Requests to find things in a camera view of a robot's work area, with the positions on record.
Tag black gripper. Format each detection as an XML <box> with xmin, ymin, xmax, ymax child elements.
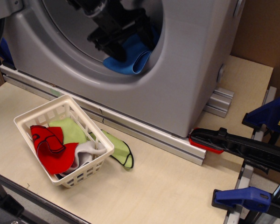
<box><xmin>84</xmin><ymin>8</ymin><xmax>155</xmax><ymax>62</ymax></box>

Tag blue cloth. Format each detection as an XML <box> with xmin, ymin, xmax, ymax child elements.
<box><xmin>103</xmin><ymin>34</ymin><xmax>153</xmax><ymax>75</ymax></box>

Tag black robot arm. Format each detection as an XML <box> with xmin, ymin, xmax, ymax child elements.
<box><xmin>67</xmin><ymin>0</ymin><xmax>156</xmax><ymax>62</ymax></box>

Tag grey toy washing machine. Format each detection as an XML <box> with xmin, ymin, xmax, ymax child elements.
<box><xmin>4</xmin><ymin>0</ymin><xmax>245</xmax><ymax>137</ymax></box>

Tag white plastic laundry basket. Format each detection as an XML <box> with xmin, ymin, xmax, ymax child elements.
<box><xmin>14</xmin><ymin>95</ymin><xmax>114</xmax><ymax>188</ymax></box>

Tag blue clamp behind machine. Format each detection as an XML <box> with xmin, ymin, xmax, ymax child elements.
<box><xmin>0</xmin><ymin>38</ymin><xmax>14</xmax><ymax>66</ymax></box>

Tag light green cloth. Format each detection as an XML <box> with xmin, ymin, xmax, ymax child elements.
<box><xmin>49</xmin><ymin>118</ymin><xmax>134</xmax><ymax>168</ymax></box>

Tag short aluminium extrusion block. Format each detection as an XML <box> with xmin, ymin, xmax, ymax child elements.
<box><xmin>203</xmin><ymin>87</ymin><xmax>235</xmax><ymax>118</ymax></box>

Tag white grey cloth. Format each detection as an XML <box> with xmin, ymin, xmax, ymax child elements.
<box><xmin>59</xmin><ymin>141</ymin><xmax>107</xmax><ymax>177</ymax></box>

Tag brown cardboard box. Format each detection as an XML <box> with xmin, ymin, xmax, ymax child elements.
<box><xmin>231</xmin><ymin>0</ymin><xmax>280</xmax><ymax>95</ymax></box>

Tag red cloth black trim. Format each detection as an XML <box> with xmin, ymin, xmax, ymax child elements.
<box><xmin>30</xmin><ymin>125</ymin><xmax>78</xmax><ymax>175</ymax></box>

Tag blue Irwin clamp upper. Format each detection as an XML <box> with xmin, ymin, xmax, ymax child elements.
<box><xmin>242</xmin><ymin>97</ymin><xmax>280</xmax><ymax>133</ymax></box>

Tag blue irwin clamp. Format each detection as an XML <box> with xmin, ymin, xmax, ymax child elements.
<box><xmin>211</xmin><ymin>187</ymin><xmax>280</xmax><ymax>218</ymax></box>
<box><xmin>242</xmin><ymin>97</ymin><xmax>280</xmax><ymax>133</ymax></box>

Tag black red bar clamp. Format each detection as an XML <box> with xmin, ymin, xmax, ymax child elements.
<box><xmin>189</xmin><ymin>128</ymin><xmax>280</xmax><ymax>173</ymax></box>

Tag blue Irwin clamp lower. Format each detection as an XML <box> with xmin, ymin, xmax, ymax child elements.
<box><xmin>211</xmin><ymin>187</ymin><xmax>280</xmax><ymax>218</ymax></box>

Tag long aluminium extrusion rail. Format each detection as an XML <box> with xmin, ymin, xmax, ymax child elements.
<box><xmin>0</xmin><ymin>65</ymin><xmax>206</xmax><ymax>166</ymax></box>

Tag black table edge frame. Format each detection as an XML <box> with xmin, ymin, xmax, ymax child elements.
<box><xmin>0</xmin><ymin>175</ymin><xmax>87</xmax><ymax>224</ymax></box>

